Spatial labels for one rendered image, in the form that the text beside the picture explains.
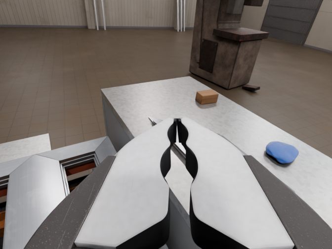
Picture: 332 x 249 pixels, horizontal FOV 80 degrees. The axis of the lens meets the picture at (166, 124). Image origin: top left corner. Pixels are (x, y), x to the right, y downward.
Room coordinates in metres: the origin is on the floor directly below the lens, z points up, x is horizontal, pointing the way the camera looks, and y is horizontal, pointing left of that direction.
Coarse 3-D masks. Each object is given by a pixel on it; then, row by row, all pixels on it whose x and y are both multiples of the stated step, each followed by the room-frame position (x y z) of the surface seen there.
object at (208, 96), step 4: (200, 92) 0.95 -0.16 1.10; (204, 92) 0.95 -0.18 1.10; (208, 92) 0.96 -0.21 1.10; (212, 92) 0.96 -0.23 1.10; (216, 92) 0.97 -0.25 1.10; (196, 96) 0.96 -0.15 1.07; (200, 96) 0.93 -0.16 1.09; (204, 96) 0.92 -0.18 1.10; (208, 96) 0.93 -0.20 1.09; (212, 96) 0.94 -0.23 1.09; (216, 96) 0.95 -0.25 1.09; (196, 100) 0.95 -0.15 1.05; (200, 100) 0.92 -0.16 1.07; (204, 100) 0.92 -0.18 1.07; (208, 100) 0.93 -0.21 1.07; (212, 100) 0.94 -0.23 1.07; (216, 100) 0.95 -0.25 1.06
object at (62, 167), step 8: (64, 160) 0.64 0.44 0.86; (72, 160) 0.65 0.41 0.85; (80, 160) 0.67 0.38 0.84; (88, 160) 0.68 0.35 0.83; (96, 160) 0.67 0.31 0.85; (64, 168) 0.61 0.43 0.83; (8, 176) 0.53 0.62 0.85; (64, 176) 0.57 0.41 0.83; (0, 184) 0.50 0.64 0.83; (8, 184) 0.50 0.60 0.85; (64, 184) 0.52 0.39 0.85
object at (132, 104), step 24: (120, 96) 0.93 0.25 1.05; (144, 96) 0.95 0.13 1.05; (168, 96) 0.98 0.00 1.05; (192, 96) 1.00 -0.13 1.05; (120, 120) 0.74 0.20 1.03; (144, 120) 0.72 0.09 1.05; (192, 120) 0.76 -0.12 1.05; (216, 120) 0.77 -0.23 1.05; (240, 120) 0.79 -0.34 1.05; (264, 120) 0.81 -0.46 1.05; (240, 144) 0.61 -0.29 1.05; (264, 144) 0.62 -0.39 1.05; (288, 168) 0.50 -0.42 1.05; (312, 168) 0.51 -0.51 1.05; (312, 192) 0.40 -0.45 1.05
